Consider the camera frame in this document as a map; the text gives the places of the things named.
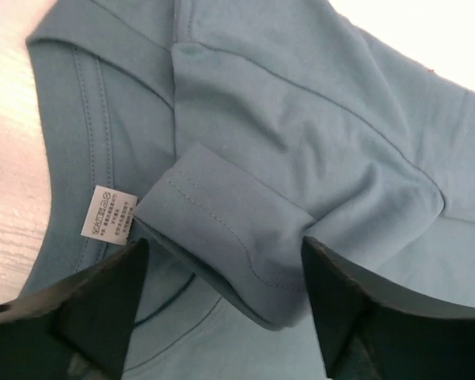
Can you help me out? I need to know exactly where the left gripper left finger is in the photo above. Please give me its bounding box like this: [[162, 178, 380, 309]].
[[0, 239, 149, 380]]

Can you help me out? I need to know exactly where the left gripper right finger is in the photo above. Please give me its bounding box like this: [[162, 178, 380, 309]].
[[302, 237, 475, 380]]

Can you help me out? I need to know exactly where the blue-grey t shirt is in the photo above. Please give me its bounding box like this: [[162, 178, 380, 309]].
[[22, 1, 475, 379]]

